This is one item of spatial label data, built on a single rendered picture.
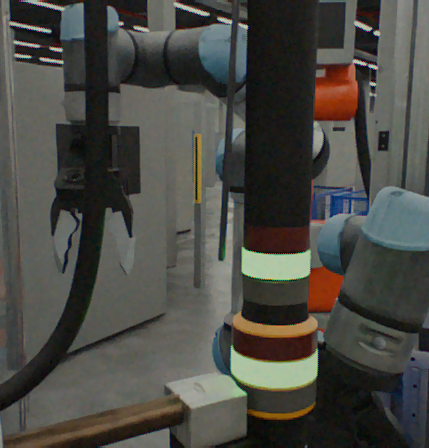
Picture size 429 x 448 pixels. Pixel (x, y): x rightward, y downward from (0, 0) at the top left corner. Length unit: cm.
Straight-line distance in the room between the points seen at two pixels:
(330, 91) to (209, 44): 360
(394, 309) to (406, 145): 80
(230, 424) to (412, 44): 108
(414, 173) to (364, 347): 79
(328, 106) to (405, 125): 313
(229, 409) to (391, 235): 26
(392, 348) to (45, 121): 385
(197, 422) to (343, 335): 26
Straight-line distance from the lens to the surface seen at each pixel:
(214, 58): 81
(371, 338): 52
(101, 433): 27
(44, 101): 425
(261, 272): 28
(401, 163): 127
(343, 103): 440
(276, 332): 28
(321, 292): 437
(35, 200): 420
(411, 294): 51
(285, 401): 30
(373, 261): 51
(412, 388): 127
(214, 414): 28
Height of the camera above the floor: 167
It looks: 9 degrees down
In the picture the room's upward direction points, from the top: 1 degrees clockwise
